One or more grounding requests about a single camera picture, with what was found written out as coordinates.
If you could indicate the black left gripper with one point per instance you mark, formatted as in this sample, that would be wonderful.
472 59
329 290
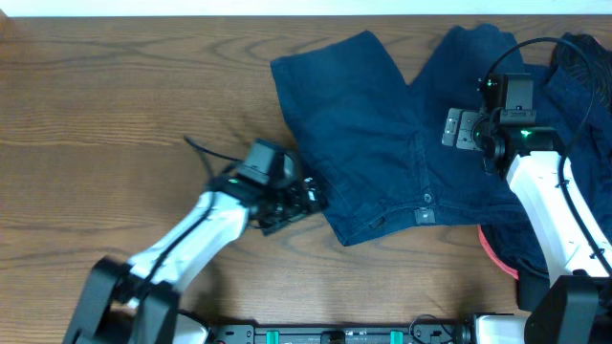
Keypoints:
299 209

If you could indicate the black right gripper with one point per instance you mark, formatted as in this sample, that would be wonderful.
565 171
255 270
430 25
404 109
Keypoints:
464 139

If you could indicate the dark blue denim shorts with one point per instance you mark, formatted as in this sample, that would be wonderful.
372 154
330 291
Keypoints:
374 141

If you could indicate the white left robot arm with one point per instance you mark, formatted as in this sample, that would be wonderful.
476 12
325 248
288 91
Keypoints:
138 301

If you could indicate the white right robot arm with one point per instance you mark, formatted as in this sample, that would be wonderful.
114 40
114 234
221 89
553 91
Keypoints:
532 160

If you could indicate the red garment edge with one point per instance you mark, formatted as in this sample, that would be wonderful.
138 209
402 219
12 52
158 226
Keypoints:
491 254

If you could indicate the dark blue denim garment pile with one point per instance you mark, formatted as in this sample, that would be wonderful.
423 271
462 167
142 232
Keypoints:
561 101

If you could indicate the black garment with logo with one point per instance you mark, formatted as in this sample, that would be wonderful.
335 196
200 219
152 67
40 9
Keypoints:
532 285

